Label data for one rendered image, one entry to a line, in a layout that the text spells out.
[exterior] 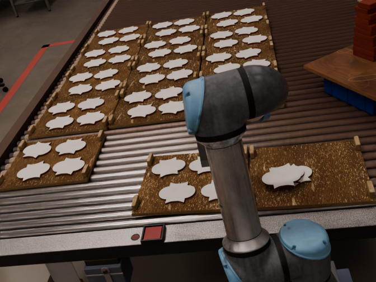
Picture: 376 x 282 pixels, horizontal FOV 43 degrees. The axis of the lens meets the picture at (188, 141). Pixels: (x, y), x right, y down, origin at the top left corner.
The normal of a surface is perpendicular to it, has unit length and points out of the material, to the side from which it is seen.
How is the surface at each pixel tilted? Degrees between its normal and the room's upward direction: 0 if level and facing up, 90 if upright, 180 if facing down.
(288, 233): 7
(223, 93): 50
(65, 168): 0
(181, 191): 0
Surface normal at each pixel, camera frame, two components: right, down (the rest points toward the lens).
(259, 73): 0.16, -0.56
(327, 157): -0.18, -0.82
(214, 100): 0.02, 0.04
